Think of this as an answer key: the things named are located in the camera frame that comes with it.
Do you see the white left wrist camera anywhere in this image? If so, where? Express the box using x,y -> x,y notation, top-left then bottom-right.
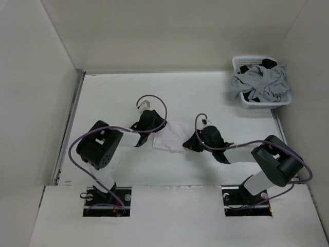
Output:
137,100 -> 151,115

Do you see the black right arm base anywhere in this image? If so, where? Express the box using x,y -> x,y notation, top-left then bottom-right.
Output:
222,185 -> 272,217

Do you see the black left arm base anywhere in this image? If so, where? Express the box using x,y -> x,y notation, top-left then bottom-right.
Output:
80,185 -> 132,218

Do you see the metal table edge rail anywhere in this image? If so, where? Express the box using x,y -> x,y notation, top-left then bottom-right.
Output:
49,69 -> 86,185

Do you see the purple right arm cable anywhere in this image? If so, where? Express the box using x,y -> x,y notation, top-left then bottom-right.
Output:
194,113 -> 314,210

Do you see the white tank top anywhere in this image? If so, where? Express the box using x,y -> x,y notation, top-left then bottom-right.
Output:
152,122 -> 195,153

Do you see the white plastic laundry basket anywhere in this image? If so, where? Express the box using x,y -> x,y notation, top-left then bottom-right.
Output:
230,55 -> 292,110

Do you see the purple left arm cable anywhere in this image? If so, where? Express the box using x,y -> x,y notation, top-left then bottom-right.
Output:
68,95 -> 169,217

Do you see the grey tank top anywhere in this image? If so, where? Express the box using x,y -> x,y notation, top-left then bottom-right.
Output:
231,65 -> 289,103

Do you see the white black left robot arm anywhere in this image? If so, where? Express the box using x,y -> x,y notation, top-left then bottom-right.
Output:
68,110 -> 167,205

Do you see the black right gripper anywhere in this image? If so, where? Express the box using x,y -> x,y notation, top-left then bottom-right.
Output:
182,129 -> 215,153

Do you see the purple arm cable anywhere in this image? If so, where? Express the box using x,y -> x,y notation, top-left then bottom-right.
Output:
194,113 -> 314,210
68,95 -> 169,217

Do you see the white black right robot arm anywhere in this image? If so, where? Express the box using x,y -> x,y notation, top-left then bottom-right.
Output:
182,126 -> 304,204

